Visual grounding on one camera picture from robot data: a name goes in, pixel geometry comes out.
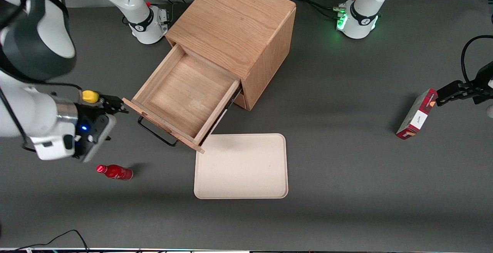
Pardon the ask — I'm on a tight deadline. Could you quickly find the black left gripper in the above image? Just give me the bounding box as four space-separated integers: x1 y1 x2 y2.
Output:
436 60 493 106

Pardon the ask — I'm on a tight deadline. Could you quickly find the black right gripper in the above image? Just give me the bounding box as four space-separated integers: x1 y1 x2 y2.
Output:
74 95 130 164

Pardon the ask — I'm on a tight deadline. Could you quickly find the black metal drawer handle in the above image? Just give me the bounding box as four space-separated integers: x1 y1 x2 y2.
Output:
138 116 178 147

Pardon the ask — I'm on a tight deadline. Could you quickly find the oak wooden drawer cabinet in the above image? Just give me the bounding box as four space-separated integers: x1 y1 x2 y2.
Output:
165 0 297 111

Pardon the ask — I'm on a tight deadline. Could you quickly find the yellow lemon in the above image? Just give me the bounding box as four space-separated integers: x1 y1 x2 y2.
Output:
82 90 100 104

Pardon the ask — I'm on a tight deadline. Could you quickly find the red and white carton box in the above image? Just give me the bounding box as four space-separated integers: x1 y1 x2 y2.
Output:
396 88 439 140

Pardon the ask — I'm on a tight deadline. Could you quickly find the red bottle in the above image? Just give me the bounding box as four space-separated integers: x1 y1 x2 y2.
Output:
96 164 134 181

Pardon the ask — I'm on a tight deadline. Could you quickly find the beige rectangular tray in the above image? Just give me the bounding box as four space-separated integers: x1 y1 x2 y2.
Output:
194 133 289 199

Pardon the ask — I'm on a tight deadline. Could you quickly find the black looped gripper cable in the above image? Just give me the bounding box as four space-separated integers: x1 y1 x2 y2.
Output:
461 35 493 86

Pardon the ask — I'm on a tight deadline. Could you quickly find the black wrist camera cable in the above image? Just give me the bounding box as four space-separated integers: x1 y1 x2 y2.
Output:
0 87 37 154

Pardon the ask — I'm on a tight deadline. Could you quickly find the thin black table-edge cable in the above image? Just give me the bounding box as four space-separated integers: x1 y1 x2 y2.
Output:
0 229 90 253

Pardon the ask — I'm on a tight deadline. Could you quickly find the black arm base cable bundle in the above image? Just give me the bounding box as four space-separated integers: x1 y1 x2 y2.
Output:
294 0 347 19

